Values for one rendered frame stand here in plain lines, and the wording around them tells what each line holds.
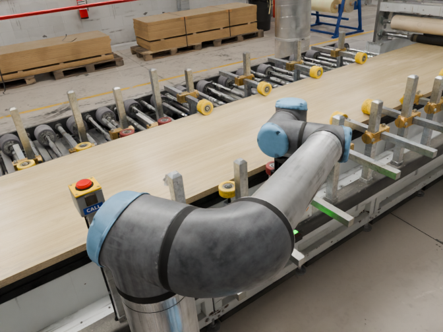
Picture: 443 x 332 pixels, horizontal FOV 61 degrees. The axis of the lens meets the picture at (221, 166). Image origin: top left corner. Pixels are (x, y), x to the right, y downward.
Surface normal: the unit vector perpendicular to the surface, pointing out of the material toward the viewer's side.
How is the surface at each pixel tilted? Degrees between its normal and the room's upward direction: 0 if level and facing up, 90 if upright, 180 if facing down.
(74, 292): 90
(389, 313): 0
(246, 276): 85
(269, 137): 90
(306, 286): 0
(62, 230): 0
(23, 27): 90
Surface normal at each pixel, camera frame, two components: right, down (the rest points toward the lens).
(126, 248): -0.44, 0.07
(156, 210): -0.11, -0.82
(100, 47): 0.52, 0.40
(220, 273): 0.20, 0.23
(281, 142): -0.52, 0.47
